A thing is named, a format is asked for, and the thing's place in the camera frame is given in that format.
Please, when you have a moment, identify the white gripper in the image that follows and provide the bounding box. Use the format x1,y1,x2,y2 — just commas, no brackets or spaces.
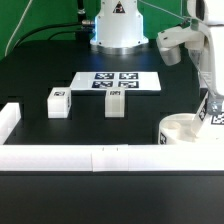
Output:
156,22,224,116

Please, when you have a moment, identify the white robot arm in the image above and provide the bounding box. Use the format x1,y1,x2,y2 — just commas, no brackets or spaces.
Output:
90,0,224,115

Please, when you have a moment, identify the white marker base plate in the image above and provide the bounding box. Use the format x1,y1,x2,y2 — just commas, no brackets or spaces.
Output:
70,71,161,91

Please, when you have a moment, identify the black cable bundle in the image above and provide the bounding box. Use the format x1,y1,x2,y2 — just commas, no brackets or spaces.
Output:
13,0,98,48

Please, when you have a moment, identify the white front fence wall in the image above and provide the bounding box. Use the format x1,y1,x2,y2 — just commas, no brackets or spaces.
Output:
0,145,224,172

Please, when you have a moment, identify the white fence wall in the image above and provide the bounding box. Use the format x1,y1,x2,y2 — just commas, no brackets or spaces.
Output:
0,102,21,145
0,145,224,172

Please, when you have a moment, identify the white left fence wall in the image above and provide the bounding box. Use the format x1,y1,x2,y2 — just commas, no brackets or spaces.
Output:
0,102,21,145

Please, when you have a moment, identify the white cable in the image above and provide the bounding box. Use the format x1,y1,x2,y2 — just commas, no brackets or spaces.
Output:
3,0,34,58

